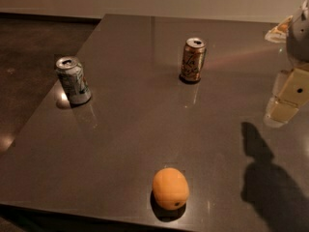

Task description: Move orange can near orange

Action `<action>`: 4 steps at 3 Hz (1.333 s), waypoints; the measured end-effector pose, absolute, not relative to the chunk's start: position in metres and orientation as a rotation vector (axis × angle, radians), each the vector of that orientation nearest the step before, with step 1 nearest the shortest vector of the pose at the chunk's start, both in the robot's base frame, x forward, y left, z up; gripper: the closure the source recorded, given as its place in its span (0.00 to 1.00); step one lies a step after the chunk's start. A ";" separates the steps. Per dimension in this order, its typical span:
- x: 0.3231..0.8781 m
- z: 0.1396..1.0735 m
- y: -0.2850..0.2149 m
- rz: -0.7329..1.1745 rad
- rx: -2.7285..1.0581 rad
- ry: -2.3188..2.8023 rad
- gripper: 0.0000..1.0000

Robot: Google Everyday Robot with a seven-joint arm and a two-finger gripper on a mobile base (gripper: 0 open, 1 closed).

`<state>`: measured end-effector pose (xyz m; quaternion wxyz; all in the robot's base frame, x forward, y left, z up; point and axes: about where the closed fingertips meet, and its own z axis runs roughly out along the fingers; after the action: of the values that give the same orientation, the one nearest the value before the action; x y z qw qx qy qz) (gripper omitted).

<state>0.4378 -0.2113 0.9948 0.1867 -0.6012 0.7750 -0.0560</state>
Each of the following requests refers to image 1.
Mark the green and white soda can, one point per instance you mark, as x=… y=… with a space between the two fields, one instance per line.
x=71 y=75

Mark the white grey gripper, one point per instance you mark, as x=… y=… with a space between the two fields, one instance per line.
x=299 y=39

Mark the orange LaCroix soda can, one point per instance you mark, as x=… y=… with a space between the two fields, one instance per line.
x=194 y=53

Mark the orange fruit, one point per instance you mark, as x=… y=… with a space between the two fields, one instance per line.
x=170 y=189

